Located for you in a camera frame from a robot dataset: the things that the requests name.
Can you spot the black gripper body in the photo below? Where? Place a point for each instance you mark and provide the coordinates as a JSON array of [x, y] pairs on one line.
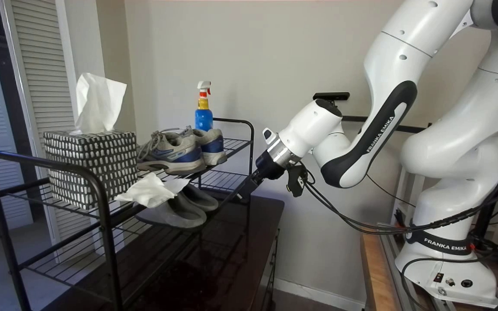
[[269, 166]]

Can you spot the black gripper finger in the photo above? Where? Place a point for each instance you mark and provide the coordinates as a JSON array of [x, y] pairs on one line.
[[248, 185], [251, 192]]

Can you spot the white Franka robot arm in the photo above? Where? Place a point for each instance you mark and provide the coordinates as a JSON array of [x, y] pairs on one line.
[[433, 149]]

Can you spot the grey blue sneaker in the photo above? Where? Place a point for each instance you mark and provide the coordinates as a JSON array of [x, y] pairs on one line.
[[172, 152], [212, 143]]

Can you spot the dark wooden dresser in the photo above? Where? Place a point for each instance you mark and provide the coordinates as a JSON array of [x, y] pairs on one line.
[[225, 259]]

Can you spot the blue stain remover spray bottle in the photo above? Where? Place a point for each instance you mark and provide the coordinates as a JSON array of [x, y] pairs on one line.
[[203, 117]]

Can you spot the crumpled white tissue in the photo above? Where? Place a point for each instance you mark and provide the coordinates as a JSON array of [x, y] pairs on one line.
[[148, 190]]

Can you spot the light wooden table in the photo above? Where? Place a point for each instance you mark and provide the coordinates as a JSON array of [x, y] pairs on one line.
[[376, 276]]

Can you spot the black white patterned tissue box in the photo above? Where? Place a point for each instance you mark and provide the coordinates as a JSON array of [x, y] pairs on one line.
[[96, 164]]

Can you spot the white tissue sheet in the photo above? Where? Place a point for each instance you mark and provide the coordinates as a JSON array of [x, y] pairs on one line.
[[99, 104]]

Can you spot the white louvred closet door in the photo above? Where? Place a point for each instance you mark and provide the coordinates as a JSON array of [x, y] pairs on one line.
[[42, 86]]

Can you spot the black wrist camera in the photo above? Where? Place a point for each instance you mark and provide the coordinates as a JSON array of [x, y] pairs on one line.
[[296, 180]]

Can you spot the aluminium mounting rail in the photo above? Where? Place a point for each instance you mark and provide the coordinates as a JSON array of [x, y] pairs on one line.
[[402, 270]]

